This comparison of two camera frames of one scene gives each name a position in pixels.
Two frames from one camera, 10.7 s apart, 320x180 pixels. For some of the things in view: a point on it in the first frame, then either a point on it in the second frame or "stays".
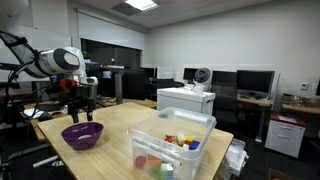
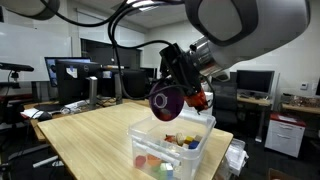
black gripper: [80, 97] → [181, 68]
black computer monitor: [256, 83] stays
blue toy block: [193, 145] stays
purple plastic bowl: [82, 136] → [166, 101]
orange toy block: [154, 160] stays
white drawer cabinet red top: [285, 134] stays
